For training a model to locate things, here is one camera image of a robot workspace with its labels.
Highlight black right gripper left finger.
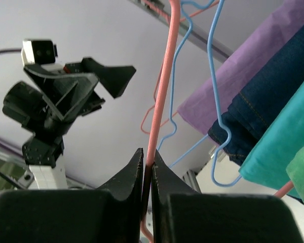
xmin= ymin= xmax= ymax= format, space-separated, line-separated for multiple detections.
xmin=0 ymin=148 xmax=143 ymax=242

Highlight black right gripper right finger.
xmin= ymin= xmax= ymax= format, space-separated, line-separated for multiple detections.
xmin=151 ymin=152 xmax=303 ymax=242

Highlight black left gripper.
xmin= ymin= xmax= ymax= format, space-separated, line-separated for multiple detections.
xmin=24 ymin=57 xmax=136 ymax=122

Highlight pink wire hanger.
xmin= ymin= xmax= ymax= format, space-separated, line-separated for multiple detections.
xmin=140 ymin=0 xmax=294 ymax=243
xmin=140 ymin=5 xmax=213 ymax=134

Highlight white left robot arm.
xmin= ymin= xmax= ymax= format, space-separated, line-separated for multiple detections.
xmin=3 ymin=57 xmax=136 ymax=189

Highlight purple trousers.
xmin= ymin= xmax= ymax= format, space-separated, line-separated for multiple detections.
xmin=177 ymin=1 xmax=304 ymax=135

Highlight dark navy denim trousers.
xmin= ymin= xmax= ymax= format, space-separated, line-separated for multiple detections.
xmin=221 ymin=26 xmax=304 ymax=166

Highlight teal trousers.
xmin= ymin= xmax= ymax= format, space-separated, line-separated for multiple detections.
xmin=239 ymin=82 xmax=304 ymax=190

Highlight aluminium hanging rail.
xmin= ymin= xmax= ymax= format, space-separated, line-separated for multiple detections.
xmin=128 ymin=0 xmax=235 ymax=63

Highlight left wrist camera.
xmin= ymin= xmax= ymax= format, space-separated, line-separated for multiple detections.
xmin=21 ymin=38 xmax=58 ymax=66

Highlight blue wire hanger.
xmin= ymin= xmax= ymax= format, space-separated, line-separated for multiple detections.
xmin=160 ymin=5 xmax=216 ymax=172
xmin=207 ymin=0 xmax=241 ymax=187

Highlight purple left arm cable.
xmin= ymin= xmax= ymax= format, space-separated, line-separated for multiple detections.
xmin=0 ymin=48 xmax=22 ymax=59

